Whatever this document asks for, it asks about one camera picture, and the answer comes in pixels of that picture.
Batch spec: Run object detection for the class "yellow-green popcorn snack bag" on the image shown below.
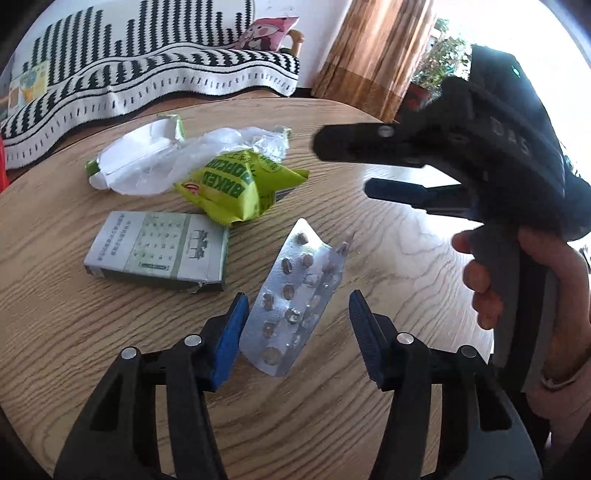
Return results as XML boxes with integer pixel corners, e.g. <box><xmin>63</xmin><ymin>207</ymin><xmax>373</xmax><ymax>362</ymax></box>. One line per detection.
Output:
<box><xmin>174</xmin><ymin>149</ymin><xmax>310</xmax><ymax>226</ymax></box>

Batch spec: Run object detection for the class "green cardboard box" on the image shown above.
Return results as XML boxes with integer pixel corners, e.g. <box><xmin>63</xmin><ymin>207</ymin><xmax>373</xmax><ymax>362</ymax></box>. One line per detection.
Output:
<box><xmin>84</xmin><ymin>211</ymin><xmax>229</xmax><ymax>293</ymax></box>

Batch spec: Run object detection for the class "person's right hand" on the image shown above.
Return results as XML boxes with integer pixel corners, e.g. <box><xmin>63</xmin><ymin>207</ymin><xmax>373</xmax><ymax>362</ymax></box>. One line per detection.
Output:
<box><xmin>451</xmin><ymin>227</ymin><xmax>591</xmax><ymax>462</ymax></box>

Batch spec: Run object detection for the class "brown curtain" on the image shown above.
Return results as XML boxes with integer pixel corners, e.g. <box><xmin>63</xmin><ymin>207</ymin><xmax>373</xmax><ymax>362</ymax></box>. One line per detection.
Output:
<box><xmin>311</xmin><ymin>0</ymin><xmax>436</xmax><ymax>122</ymax></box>

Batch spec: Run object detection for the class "potted green plant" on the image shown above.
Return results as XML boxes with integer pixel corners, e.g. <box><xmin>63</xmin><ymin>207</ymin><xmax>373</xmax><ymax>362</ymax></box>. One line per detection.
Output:
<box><xmin>399</xmin><ymin>18</ymin><xmax>472</xmax><ymax>115</ymax></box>

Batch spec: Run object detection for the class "pink cartoon cushion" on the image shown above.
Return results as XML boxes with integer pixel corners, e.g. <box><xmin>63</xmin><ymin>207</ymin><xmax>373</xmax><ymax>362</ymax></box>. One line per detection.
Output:
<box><xmin>235</xmin><ymin>17</ymin><xmax>300</xmax><ymax>52</ymax></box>

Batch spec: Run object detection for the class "clear plastic bag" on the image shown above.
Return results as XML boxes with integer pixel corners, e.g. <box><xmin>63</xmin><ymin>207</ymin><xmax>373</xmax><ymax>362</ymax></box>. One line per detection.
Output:
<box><xmin>109</xmin><ymin>127</ymin><xmax>287</xmax><ymax>196</ymax></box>

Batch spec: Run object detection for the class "red plastic child chair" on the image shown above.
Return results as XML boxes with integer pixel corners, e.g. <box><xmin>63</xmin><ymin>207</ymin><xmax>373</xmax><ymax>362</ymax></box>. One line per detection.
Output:
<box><xmin>0</xmin><ymin>139</ymin><xmax>10</xmax><ymax>192</ymax></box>

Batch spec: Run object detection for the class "black white striped sofa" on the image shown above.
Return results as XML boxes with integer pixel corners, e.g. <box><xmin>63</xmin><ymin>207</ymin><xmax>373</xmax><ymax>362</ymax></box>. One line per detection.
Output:
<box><xmin>1</xmin><ymin>1</ymin><xmax>301</xmax><ymax>170</ymax></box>

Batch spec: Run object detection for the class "children's picture book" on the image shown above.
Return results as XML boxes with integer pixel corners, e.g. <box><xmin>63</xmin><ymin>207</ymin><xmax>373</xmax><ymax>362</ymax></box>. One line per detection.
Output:
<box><xmin>8</xmin><ymin>60</ymin><xmax>49</xmax><ymax>111</ymax></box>

